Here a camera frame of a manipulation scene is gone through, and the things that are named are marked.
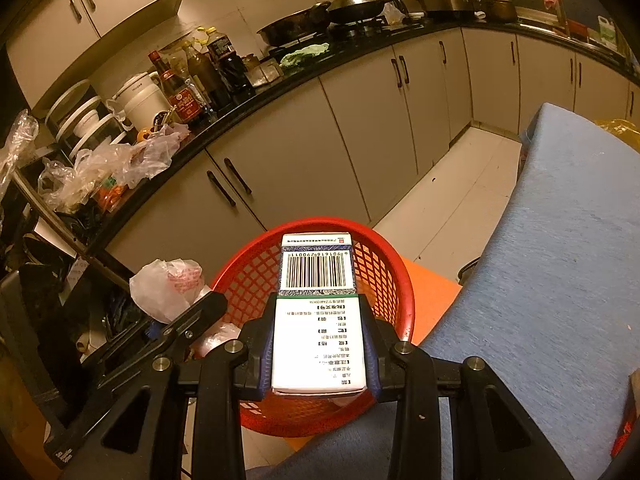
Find yellow plastic bag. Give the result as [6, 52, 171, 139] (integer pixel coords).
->
[595, 119, 640, 153]

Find green cloth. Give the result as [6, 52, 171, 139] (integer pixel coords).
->
[279, 42, 331, 68]

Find white plastic bag red print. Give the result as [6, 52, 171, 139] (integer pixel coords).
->
[129, 258, 212, 324]

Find dark cluttered shelf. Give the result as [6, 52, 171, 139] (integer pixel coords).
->
[0, 200, 151, 361]

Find stacked metal pots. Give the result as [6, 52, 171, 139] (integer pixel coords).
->
[467, 0, 518, 23]

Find pink crumpled wrapper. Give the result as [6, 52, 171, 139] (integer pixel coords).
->
[192, 322, 243, 358]

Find cluster of condiment bottles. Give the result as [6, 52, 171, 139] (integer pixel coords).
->
[146, 25, 281, 123]

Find cream base cabinets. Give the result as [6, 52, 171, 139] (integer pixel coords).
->
[105, 27, 640, 281]

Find cream two-door wall cabinet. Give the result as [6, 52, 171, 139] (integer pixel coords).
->
[6, 0, 187, 108]

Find wok with metal lid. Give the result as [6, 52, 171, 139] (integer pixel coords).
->
[327, 0, 418, 26]

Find black kitchen countertop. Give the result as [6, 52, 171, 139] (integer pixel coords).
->
[75, 7, 640, 251]

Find black frying pan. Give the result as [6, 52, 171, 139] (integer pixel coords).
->
[256, 1, 333, 47]

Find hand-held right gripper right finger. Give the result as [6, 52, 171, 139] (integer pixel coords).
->
[357, 294, 575, 480]

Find white electric kettle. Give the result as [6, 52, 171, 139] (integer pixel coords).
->
[106, 71, 173, 128]

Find white plastic bag beside wok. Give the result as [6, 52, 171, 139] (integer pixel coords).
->
[382, 1, 408, 26]

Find steel electric cooker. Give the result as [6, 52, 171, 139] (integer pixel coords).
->
[417, 0, 473, 17]

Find red mesh plastic basket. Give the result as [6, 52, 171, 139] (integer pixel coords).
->
[209, 217, 416, 438]

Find white stacked steamer appliance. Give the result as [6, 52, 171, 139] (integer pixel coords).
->
[45, 79, 131, 161]

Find small white medicine box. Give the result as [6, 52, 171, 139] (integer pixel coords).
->
[270, 231, 368, 397]

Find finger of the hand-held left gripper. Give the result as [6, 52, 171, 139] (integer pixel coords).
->
[92, 321, 201, 377]
[150, 291, 228, 347]

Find green label detergent bottle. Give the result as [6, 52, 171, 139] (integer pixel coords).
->
[597, 16, 620, 52]

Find gas stove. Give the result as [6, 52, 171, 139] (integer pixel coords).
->
[265, 16, 426, 58]

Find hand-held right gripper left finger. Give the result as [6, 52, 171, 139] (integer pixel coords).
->
[60, 294, 279, 480]

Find crumpled clear plastic bags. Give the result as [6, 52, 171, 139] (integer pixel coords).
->
[37, 122, 191, 211]

